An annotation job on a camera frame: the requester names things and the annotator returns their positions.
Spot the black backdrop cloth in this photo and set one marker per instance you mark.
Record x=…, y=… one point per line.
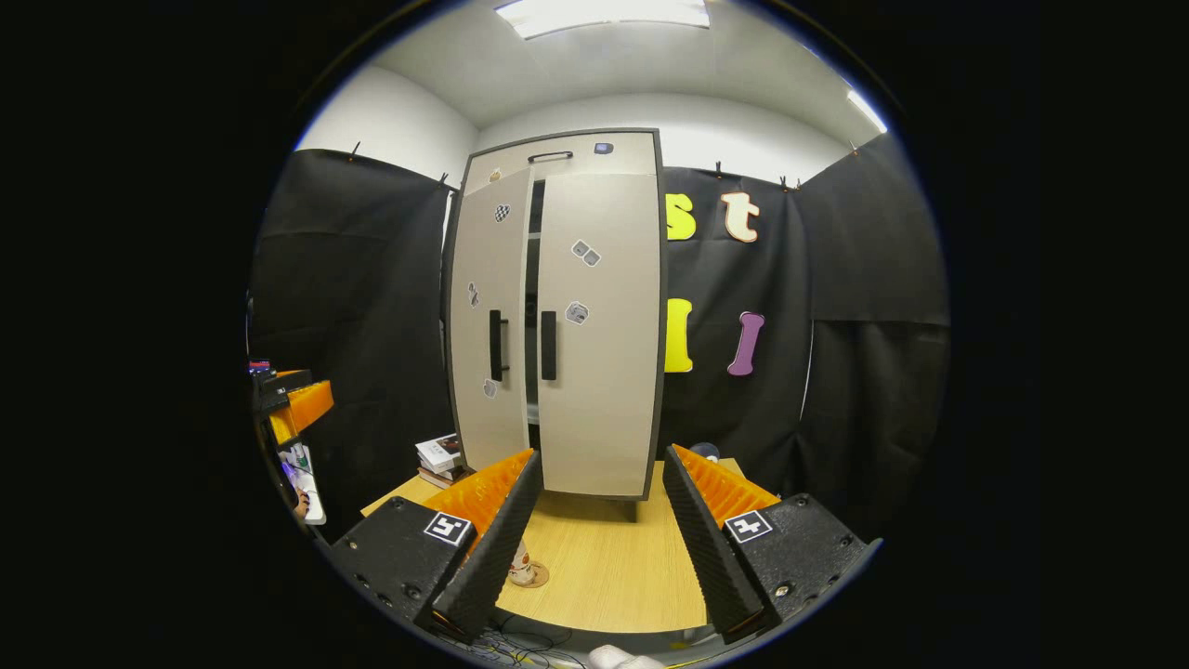
x=836, y=372

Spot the large ceiling light panel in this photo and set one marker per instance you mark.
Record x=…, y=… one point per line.
x=604, y=14

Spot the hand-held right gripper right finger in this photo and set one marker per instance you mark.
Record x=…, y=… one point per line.
x=711, y=557

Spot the narrow ceiling light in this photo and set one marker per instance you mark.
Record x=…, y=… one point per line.
x=866, y=110

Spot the dark red book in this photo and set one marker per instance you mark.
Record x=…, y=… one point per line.
x=446, y=478

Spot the beige cabinet with dark frame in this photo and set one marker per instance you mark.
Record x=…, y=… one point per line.
x=532, y=279

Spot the round wooden coaster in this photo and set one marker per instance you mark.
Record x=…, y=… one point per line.
x=541, y=578

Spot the penguin plush toy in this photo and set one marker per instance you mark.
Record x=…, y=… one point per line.
x=706, y=452

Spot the beige cabinet drawer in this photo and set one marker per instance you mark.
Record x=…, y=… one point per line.
x=576, y=172

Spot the beige cabinet door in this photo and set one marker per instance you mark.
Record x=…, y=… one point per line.
x=506, y=260
x=604, y=390

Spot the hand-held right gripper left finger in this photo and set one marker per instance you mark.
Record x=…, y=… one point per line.
x=497, y=557

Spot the white book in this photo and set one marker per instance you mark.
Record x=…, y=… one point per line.
x=438, y=452

